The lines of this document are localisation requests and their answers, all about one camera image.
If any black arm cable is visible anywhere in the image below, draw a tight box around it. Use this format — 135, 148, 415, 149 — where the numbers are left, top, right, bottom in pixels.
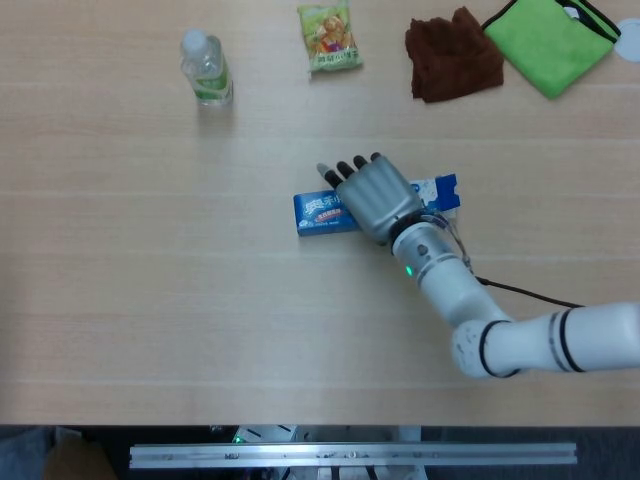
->
423, 211, 586, 309

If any clear water bottle green label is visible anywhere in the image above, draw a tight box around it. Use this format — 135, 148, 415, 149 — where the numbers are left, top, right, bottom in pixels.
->
179, 28, 235, 107

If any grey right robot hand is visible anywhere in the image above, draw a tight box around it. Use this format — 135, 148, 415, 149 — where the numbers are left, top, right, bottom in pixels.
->
315, 151, 426, 247

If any aluminium rail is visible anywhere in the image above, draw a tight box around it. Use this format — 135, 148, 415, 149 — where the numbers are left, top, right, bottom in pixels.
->
128, 441, 579, 470

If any white round table cap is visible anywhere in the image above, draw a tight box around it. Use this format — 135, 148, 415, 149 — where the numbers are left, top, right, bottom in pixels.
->
613, 18, 640, 63

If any green cloth black trim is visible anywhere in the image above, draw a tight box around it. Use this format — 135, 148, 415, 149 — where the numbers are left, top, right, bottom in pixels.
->
481, 0, 622, 100

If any green snack bag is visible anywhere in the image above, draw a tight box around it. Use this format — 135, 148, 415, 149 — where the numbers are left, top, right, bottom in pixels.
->
296, 0, 365, 75

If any brown cloth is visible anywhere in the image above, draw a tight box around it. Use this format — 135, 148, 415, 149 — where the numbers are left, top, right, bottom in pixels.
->
404, 6, 505, 104

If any blue cookie box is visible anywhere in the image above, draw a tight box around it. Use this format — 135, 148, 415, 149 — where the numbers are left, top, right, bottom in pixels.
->
293, 173, 462, 240

